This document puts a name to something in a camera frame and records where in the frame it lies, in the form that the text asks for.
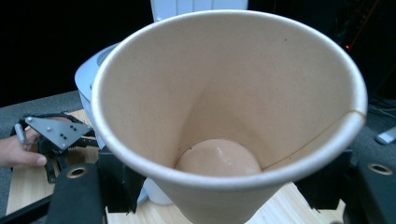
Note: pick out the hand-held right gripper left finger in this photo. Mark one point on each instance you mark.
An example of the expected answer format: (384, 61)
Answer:
(77, 199)

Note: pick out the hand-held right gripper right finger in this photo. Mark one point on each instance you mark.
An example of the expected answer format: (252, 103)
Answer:
(373, 196)

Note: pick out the beige paper cup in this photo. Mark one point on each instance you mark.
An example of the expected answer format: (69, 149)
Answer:
(224, 77)

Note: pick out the white desk frame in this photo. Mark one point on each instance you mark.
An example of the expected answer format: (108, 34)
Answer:
(387, 136)

